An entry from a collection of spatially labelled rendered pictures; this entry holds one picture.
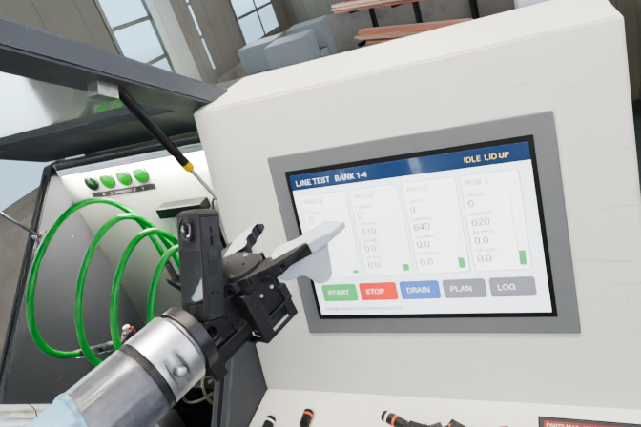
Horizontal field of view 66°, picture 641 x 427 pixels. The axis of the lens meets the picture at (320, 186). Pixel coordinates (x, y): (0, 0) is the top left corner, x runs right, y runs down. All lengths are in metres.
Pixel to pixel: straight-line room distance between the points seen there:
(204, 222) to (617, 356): 0.66
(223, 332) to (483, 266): 0.45
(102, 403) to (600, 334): 0.70
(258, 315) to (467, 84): 0.46
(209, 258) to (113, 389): 0.14
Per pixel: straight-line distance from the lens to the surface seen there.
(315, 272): 0.56
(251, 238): 0.63
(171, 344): 0.50
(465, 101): 0.78
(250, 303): 0.53
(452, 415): 0.96
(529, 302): 0.86
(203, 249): 0.51
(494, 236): 0.82
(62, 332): 1.58
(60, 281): 1.57
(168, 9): 4.86
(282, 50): 4.51
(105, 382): 0.49
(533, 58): 0.77
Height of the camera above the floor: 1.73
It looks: 24 degrees down
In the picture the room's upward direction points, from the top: 19 degrees counter-clockwise
